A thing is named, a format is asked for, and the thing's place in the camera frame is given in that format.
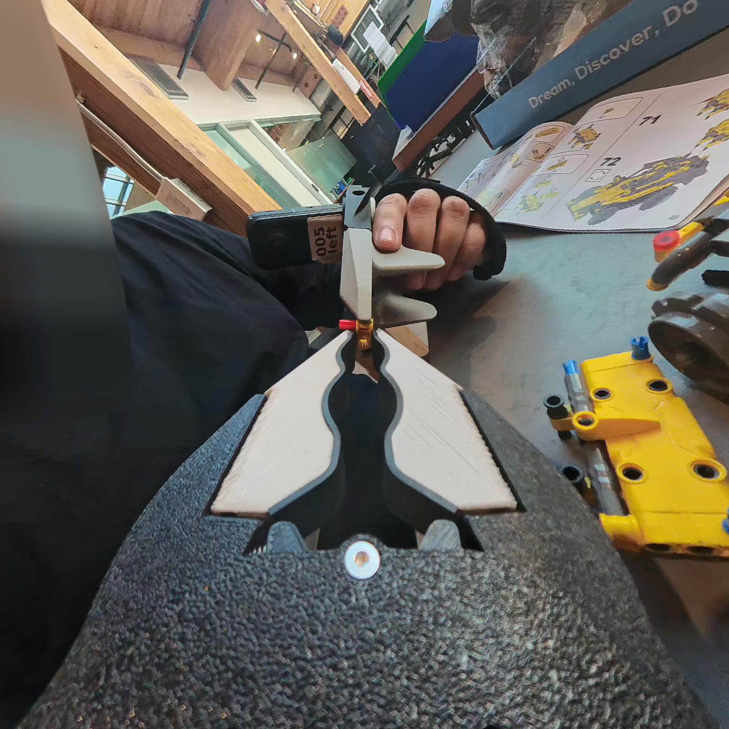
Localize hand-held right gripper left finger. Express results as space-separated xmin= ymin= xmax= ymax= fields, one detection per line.
xmin=210 ymin=330 xmax=355 ymax=550

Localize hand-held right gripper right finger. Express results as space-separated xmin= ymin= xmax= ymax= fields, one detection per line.
xmin=371 ymin=329 xmax=519 ymax=549

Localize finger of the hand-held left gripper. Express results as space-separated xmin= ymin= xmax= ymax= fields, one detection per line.
xmin=339 ymin=225 xmax=377 ymax=321

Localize yellow brick subassembly blue pins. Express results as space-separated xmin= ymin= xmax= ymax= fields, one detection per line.
xmin=544 ymin=336 xmax=729 ymax=558

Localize person's left forearm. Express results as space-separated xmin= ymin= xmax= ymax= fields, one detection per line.
xmin=111 ymin=212 xmax=348 ymax=354

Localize person's left hand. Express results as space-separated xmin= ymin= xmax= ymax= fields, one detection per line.
xmin=370 ymin=187 xmax=491 ymax=292

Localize person's dark clothed body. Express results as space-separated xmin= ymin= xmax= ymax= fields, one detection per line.
xmin=0 ymin=319 xmax=308 ymax=724

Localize brick instruction booklet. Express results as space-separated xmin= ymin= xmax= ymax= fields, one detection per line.
xmin=456 ymin=74 xmax=729 ymax=234

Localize clear plastic bag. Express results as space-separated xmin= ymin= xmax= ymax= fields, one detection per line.
xmin=467 ymin=0 xmax=633 ymax=86

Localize dark blue cardboard box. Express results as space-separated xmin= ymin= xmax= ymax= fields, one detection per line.
xmin=472 ymin=0 xmax=729 ymax=150

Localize yellow toy brick car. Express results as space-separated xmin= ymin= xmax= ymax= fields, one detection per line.
xmin=646 ymin=194 xmax=729 ymax=399

